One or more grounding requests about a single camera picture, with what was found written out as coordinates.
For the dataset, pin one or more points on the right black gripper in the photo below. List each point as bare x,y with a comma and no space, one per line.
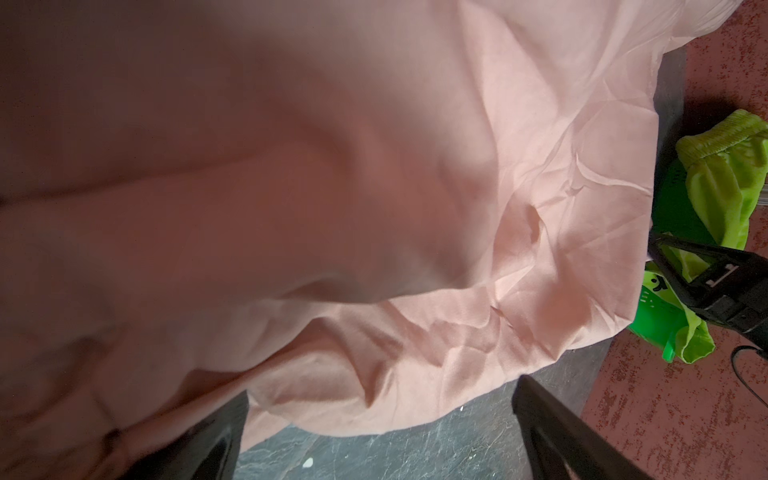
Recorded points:
731,292

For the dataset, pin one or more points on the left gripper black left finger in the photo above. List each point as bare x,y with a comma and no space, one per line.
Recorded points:
208,451

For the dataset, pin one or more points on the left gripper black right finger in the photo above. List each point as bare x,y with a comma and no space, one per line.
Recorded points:
559,444

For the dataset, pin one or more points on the lime green shorts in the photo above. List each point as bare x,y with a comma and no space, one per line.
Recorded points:
726,170

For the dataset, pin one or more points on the pink shorts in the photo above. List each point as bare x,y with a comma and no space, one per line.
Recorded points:
360,214

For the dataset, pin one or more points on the green plastic basket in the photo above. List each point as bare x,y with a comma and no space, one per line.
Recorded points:
661,320

